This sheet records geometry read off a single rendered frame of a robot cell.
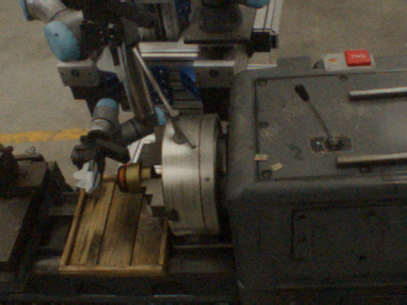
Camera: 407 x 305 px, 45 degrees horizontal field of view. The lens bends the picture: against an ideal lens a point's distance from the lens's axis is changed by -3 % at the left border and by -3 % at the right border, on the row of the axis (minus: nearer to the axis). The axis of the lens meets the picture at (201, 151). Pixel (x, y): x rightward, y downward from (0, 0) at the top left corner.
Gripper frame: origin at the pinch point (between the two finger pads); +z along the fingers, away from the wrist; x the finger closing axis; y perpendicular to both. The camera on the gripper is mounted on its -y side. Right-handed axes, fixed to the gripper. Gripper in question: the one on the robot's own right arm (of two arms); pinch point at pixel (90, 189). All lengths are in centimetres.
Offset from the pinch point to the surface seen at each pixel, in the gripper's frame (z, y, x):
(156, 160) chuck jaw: -4.8, -18.5, 5.6
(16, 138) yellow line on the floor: -142, 114, -110
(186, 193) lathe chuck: 10.0, -28.0, 9.0
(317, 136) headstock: 3, -58, 19
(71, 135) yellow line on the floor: -142, 75, -109
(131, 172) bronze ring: -1.8, -12.0, 4.2
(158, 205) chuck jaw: 9.6, -20.6, 4.5
